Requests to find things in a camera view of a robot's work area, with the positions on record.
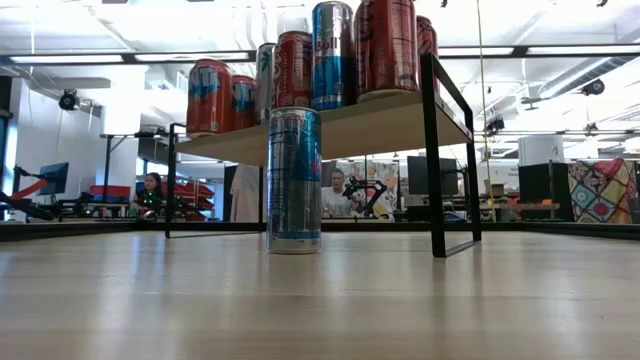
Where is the printed poster panel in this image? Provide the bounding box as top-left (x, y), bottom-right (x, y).
top-left (349, 159), bottom-right (401, 216)

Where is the black ceiling-mounted device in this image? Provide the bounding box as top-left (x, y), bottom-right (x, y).
top-left (580, 78), bottom-right (606, 97)
top-left (58, 88), bottom-right (81, 112)
top-left (483, 115), bottom-right (506, 136)

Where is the white box appliance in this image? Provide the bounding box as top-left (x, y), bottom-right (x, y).
top-left (518, 134), bottom-right (566, 166)

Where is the colourful patchwork panel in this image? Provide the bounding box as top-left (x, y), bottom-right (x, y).
top-left (567, 158), bottom-right (639, 225)

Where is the wooden shelf black metal frame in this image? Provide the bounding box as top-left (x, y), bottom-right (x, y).
top-left (164, 52), bottom-right (484, 259)

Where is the wooden workbench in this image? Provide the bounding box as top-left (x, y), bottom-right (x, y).
top-left (478, 199), bottom-right (561, 224)

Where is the red strawberry Fanta can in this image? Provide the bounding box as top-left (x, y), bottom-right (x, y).
top-left (230, 74), bottom-right (258, 132)
top-left (185, 58), bottom-right (234, 139)

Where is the white Celsius can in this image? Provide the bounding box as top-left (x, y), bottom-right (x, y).
top-left (255, 42), bottom-right (277, 126)

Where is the red bin rack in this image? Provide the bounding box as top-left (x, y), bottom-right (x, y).
top-left (159, 180), bottom-right (216, 222)

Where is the blue silver Red Bull can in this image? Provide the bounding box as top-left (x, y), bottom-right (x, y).
top-left (265, 106), bottom-right (323, 255)
top-left (311, 0), bottom-right (356, 112)

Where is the black ceiling rail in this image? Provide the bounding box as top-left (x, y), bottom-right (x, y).
top-left (0, 43), bottom-right (640, 65)

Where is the red crate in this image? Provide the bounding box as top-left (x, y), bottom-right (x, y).
top-left (88, 184), bottom-right (132, 200)

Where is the pale hanging cloth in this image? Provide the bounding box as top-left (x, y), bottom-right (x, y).
top-left (229, 163), bottom-right (262, 224)

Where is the seated person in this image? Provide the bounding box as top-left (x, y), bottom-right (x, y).
top-left (321, 168), bottom-right (364, 219)
top-left (135, 172), bottom-right (166, 219)

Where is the black cabinet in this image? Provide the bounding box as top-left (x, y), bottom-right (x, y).
top-left (517, 162), bottom-right (575, 223)

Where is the black monitor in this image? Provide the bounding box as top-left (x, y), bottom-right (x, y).
top-left (406, 155), bottom-right (460, 197)
top-left (35, 161), bottom-right (71, 197)

